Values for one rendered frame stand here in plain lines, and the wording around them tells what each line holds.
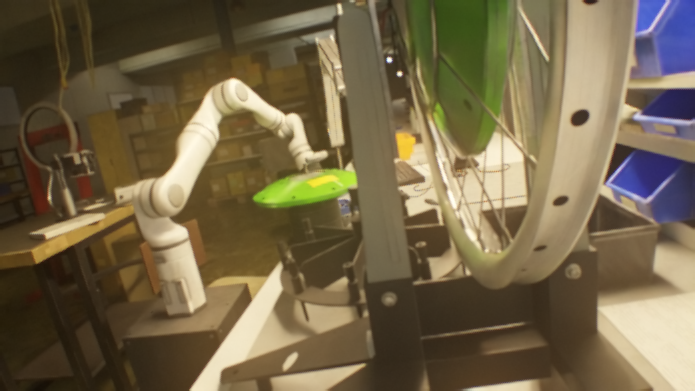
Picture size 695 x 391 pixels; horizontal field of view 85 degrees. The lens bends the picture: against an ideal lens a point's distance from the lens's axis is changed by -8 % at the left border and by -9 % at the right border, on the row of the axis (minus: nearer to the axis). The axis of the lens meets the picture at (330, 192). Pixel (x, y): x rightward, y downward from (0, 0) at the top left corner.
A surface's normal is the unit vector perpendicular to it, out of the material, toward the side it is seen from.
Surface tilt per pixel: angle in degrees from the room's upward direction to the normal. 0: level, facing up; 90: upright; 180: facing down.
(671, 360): 0
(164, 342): 90
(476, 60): 103
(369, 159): 90
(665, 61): 92
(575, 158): 121
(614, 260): 93
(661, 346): 0
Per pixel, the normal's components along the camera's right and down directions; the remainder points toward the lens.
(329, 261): 0.58, 0.06
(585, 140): 0.01, 0.65
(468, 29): -0.89, 0.40
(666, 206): -0.15, 0.28
